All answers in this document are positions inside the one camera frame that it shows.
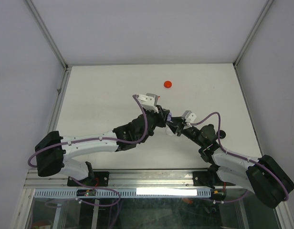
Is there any white earbud charging case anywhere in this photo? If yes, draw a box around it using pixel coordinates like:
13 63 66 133
166 128 175 136

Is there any black earbud charging case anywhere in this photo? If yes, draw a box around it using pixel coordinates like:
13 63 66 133
218 130 226 139

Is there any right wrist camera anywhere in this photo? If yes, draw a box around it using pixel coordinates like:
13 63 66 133
182 110 197 127

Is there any orange earbud charging case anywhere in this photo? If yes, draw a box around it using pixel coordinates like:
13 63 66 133
164 81 172 88

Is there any aluminium mounting rail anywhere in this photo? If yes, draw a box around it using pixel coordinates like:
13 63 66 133
25 169 257 189

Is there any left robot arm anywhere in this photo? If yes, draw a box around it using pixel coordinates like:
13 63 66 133
35 105 171 186

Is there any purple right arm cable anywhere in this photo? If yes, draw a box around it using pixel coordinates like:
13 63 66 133
191 112 292 202

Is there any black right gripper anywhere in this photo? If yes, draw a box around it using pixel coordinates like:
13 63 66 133
167 116 205 147

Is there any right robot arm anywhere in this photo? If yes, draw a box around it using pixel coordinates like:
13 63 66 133
167 117 294 208

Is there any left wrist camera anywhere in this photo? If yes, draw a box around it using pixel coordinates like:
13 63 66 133
137 93 159 113

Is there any purple earbud charging case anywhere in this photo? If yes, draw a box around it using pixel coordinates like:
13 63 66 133
167 112 172 123

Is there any aluminium enclosure frame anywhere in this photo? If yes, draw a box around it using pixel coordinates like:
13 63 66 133
8 0 294 229

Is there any white slotted cable duct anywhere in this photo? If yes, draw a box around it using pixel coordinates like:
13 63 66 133
34 187 211 199

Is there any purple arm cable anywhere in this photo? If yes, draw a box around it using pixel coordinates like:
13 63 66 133
191 112 292 202
27 94 149 169

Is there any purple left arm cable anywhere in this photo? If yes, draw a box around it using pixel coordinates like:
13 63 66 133
27 94 149 169

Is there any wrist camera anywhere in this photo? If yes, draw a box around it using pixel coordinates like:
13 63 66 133
137 93 159 113
182 110 197 127

